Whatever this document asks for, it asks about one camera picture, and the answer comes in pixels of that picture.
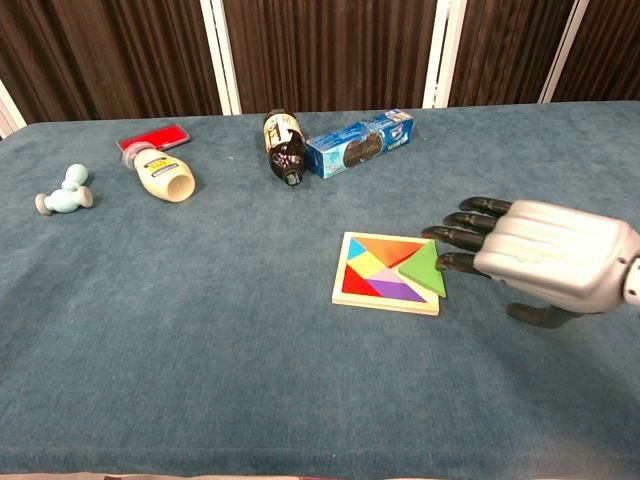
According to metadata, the green wooden triangle piece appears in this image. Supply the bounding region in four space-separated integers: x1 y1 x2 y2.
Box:
398 238 448 300

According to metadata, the wooden tangram puzzle tray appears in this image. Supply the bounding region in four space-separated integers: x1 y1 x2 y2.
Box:
331 230 441 317

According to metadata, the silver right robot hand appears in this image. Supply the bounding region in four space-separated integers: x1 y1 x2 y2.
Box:
421 196 637 330

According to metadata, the flat red case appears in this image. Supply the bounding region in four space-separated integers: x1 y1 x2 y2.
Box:
115 123 192 154

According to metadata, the blue cookie box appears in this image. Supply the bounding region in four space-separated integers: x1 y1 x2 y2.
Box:
305 109 416 180

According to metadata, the light blue toy figure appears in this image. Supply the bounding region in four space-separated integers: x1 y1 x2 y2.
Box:
34 163 95 217

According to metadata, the red tangram triangle piece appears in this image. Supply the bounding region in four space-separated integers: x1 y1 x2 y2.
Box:
343 265 384 297

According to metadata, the teal velvet tablecloth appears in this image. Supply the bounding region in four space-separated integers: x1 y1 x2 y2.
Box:
0 99 640 476

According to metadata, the purple parallelogram tangram piece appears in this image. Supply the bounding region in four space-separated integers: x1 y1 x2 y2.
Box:
367 278 429 304

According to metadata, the cream mayonnaise squeeze bottle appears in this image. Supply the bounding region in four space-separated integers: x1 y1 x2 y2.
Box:
121 141 197 204

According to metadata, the dark glass bottle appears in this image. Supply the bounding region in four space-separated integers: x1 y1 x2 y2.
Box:
262 109 308 187

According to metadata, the yellow square tangram piece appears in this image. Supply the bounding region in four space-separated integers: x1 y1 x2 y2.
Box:
347 251 391 278

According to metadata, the brown pleated screen panel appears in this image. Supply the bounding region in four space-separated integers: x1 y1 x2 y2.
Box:
212 0 451 116
539 0 640 105
0 0 225 124
439 0 581 109

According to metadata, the orange tangram triangle piece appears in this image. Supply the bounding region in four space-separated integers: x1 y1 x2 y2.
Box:
355 237 434 269

